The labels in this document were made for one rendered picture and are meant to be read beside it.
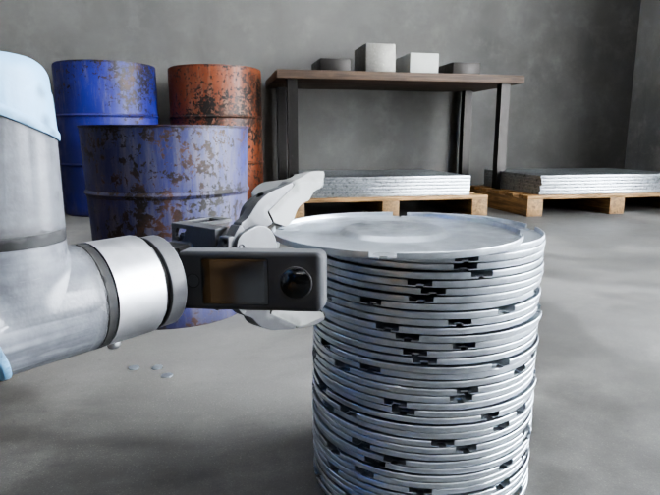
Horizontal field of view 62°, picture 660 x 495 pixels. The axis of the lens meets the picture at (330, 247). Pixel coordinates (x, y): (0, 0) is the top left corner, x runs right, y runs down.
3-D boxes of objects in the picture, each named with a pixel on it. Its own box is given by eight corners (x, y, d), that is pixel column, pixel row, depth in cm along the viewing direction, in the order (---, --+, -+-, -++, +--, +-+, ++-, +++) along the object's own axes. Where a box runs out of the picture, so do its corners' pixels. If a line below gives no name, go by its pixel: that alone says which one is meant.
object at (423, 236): (303, 215, 82) (303, 209, 82) (506, 220, 77) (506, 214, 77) (235, 253, 54) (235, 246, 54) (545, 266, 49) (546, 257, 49)
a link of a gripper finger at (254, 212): (274, 169, 50) (215, 235, 46) (287, 169, 49) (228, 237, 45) (296, 207, 53) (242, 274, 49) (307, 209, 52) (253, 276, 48)
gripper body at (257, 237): (221, 212, 54) (105, 227, 45) (286, 220, 49) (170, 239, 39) (224, 288, 55) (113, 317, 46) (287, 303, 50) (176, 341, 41)
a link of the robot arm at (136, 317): (115, 248, 36) (124, 366, 38) (174, 239, 39) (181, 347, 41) (60, 237, 41) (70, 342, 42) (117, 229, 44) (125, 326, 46)
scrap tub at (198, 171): (248, 283, 176) (244, 128, 166) (259, 325, 135) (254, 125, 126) (108, 290, 167) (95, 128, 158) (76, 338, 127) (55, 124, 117)
